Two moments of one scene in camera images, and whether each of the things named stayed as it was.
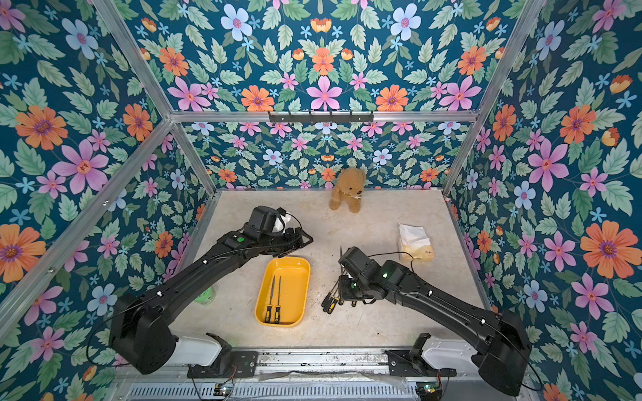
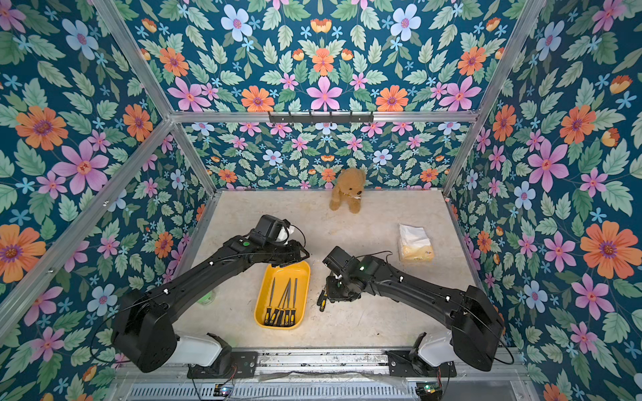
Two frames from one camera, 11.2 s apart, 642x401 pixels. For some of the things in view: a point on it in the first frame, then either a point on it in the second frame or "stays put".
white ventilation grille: (276, 392) stays put
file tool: (333, 303) to (293, 310)
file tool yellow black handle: (269, 307) stays put
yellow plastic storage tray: (283, 293) stays put
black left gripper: (291, 245) to (294, 255)
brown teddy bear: (349, 189) stays put
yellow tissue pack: (414, 243) stays put
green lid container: (207, 297) stays put
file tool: (327, 300) to (277, 309)
